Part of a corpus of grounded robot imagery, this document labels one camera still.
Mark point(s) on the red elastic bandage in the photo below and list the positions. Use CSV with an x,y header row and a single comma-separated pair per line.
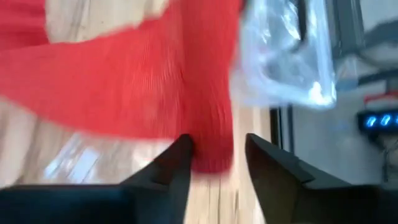
x,y
140,84

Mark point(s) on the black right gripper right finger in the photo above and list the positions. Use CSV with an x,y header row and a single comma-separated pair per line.
x,y
273,174

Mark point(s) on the clear plastic zip bag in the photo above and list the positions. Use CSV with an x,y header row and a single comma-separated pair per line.
x,y
280,62

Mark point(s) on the black aluminium table frame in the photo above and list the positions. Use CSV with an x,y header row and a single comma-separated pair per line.
x,y
276,127

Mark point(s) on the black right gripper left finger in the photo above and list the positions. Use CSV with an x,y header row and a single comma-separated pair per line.
x,y
174,161

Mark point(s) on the black device with blue lights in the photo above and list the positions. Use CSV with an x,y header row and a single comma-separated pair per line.
x,y
377,121

